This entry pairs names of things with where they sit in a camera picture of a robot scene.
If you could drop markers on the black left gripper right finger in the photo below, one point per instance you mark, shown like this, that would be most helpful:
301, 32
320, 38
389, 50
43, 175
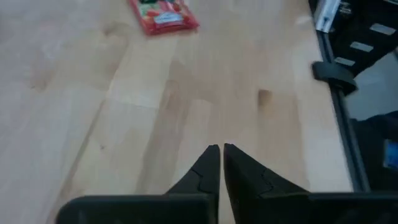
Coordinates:
264, 199

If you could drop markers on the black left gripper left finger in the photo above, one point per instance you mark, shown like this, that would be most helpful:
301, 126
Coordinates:
186, 202

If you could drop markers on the red strawberry tea packet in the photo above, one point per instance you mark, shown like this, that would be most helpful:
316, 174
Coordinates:
163, 15

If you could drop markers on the blue object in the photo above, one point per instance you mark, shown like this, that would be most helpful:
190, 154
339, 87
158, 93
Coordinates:
391, 154

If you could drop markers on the black panel with grey strips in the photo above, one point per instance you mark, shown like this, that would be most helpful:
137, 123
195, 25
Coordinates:
363, 37

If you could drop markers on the black aluminium table frame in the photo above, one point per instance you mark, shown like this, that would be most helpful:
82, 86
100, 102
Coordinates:
345, 124

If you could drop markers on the black frame clamp bracket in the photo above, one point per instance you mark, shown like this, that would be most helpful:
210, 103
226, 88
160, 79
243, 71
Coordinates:
334, 76

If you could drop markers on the silver metal bracket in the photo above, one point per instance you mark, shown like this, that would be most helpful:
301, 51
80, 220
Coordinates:
326, 15

